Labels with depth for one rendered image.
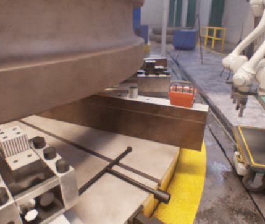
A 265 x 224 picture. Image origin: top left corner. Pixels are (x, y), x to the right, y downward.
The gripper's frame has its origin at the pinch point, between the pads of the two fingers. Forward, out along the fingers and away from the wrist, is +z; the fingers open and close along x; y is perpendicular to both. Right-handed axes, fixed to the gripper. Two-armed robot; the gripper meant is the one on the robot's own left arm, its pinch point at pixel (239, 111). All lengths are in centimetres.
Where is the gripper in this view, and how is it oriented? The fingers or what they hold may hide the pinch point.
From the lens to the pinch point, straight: 178.6
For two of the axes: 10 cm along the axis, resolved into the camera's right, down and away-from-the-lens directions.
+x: -2.8, 3.9, -8.8
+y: -9.6, -1.2, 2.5
